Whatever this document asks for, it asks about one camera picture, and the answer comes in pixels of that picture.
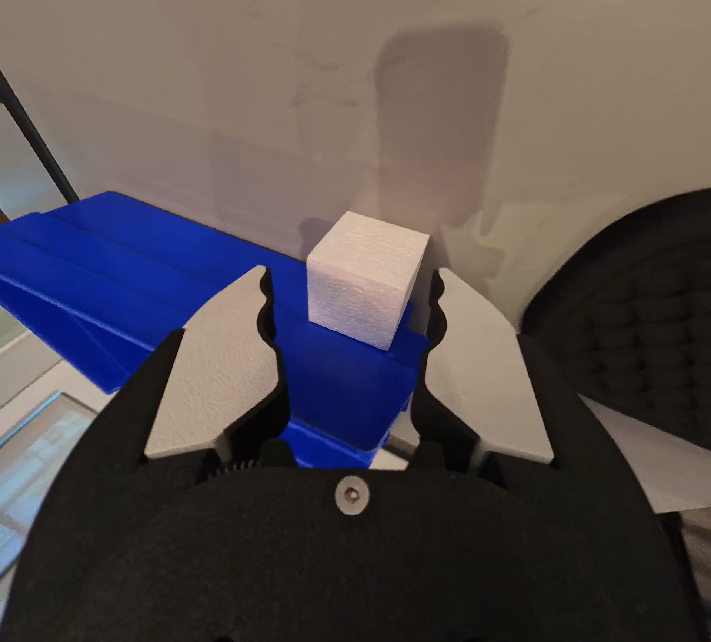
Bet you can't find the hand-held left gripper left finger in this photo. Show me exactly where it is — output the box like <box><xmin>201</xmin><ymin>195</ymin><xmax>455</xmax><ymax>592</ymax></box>
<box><xmin>144</xmin><ymin>265</ymin><xmax>291</xmax><ymax>473</ymax></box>

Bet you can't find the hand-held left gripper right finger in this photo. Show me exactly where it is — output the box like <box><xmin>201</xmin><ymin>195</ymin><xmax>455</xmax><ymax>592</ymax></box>
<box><xmin>410</xmin><ymin>267</ymin><xmax>554</xmax><ymax>475</ymax></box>

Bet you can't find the blue plastic bin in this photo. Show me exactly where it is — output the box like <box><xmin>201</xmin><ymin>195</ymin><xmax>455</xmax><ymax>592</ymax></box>
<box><xmin>0</xmin><ymin>191</ymin><xmax>431</xmax><ymax>471</ymax></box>

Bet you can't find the white foam cube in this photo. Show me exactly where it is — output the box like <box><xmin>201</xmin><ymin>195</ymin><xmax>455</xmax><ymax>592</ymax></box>
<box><xmin>306</xmin><ymin>210</ymin><xmax>431</xmax><ymax>351</ymax></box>

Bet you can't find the black wrist rest pad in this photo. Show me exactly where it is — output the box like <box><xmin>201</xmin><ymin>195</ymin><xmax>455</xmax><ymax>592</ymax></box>
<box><xmin>521</xmin><ymin>188</ymin><xmax>711</xmax><ymax>451</ymax></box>

